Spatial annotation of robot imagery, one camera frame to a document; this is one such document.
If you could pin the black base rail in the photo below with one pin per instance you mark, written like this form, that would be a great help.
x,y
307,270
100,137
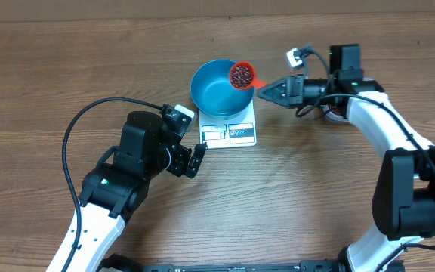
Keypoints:
x,y
232,267

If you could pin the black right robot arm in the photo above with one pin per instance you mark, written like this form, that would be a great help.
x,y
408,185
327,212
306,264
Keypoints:
x,y
403,204

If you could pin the red adzuki beans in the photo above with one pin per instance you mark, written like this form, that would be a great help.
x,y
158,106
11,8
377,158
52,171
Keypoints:
x,y
334,110

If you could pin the clear plastic food container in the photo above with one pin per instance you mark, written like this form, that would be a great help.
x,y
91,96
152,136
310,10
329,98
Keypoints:
x,y
332,117

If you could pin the red scoop blue handle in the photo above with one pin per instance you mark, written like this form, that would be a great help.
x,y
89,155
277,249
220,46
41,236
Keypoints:
x,y
256,82

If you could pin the teal plastic bowl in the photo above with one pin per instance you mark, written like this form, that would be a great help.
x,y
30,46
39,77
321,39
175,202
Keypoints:
x,y
213,94

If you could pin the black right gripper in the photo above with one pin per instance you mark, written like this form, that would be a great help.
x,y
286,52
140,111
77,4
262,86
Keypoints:
x,y
295,93

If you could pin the white digital kitchen scale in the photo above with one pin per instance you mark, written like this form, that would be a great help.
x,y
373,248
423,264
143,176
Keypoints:
x,y
239,131

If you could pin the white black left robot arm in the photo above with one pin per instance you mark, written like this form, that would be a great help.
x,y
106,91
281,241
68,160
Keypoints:
x,y
117,186

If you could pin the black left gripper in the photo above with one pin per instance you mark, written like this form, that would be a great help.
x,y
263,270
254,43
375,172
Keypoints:
x,y
183,155

